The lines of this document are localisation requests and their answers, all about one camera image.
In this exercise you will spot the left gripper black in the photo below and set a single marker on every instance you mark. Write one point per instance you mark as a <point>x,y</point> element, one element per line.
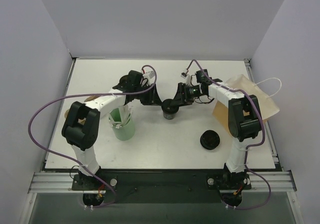
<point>152,94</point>

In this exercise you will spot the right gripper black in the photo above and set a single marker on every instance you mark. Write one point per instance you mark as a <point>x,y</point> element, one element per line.
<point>182,93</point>

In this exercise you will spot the black cup lid stack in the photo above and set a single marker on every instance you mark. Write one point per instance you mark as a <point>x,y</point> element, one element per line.
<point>210,139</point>

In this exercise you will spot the black takeout coffee cup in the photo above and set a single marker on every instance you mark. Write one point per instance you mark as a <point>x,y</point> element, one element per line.
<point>124,81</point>

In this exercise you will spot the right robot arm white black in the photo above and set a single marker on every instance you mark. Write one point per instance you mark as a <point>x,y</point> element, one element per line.
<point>244,120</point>

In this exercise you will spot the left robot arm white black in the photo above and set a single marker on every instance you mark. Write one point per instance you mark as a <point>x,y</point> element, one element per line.
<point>82,122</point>

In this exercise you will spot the brown paper takeout bag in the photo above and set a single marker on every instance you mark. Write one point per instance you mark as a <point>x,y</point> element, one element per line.
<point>267,106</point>

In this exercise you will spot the white wrapped straw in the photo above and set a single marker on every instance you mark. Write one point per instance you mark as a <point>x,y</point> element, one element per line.
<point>121,118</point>

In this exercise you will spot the green straw holder cup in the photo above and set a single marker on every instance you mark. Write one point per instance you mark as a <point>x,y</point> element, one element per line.
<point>124,134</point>

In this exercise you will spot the brown cardboard cup carrier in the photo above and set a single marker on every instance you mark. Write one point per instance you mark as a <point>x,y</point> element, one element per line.
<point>90,98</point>

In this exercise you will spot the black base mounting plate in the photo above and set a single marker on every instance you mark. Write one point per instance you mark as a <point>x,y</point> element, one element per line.
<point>161,188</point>

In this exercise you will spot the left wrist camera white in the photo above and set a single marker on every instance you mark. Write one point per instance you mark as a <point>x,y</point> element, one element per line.
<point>148,76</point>

